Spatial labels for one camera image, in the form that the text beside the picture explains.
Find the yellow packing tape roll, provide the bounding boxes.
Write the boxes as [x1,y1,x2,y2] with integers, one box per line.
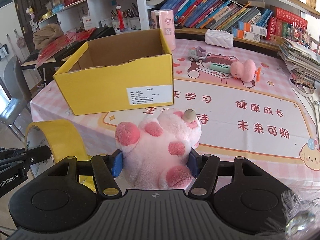
[25,119,90,177]

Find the pink plush pig toy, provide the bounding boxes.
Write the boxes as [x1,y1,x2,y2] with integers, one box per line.
[115,109,202,190]

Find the pink plush duck toy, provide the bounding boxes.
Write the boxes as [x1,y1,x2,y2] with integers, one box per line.
[230,59,261,82]

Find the teal crocodile stapler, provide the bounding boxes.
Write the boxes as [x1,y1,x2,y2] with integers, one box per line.
[210,63,231,74]

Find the grey purple toy truck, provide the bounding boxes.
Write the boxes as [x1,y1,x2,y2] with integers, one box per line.
[188,46,207,63]

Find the grey chair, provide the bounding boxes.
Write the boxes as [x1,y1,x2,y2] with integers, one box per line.
[1,56,31,141]

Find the pink cartoon table mat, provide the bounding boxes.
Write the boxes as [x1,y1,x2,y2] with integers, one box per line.
[30,40,319,191]

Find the black keyboard piano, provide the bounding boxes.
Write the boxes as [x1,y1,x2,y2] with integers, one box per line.
[22,27,116,68]

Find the beige folded cloth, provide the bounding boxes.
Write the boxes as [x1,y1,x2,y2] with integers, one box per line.
[33,23,64,50]

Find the yellow cardboard box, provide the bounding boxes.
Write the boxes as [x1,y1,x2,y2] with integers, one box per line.
[54,29,174,115]

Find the red plastic bag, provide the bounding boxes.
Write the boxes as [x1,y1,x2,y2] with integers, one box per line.
[35,28,96,69]

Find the stack of papers and notebooks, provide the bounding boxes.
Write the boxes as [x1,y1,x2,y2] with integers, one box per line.
[278,38,319,82]

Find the white quilted purse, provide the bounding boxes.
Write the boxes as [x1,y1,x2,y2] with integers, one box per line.
[204,29,234,49]

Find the lower orange blue box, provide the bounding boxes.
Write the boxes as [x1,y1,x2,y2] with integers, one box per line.
[232,28,261,42]

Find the orange blue box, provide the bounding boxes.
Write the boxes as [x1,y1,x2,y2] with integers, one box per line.
[238,21,267,37]
[232,28,261,42]

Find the upper orange blue box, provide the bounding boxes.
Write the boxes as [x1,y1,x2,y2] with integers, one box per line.
[238,21,267,37]

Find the white pen holder cups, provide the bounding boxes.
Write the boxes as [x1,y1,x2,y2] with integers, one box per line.
[112,17,141,33]

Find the red dictionary lying flat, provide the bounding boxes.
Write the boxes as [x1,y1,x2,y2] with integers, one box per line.
[270,6,308,30]

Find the row of leaning books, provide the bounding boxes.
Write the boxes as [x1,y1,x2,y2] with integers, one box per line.
[160,0,273,32]

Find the pink cylindrical humidifier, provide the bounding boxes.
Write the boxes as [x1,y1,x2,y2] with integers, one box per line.
[151,9,176,51]

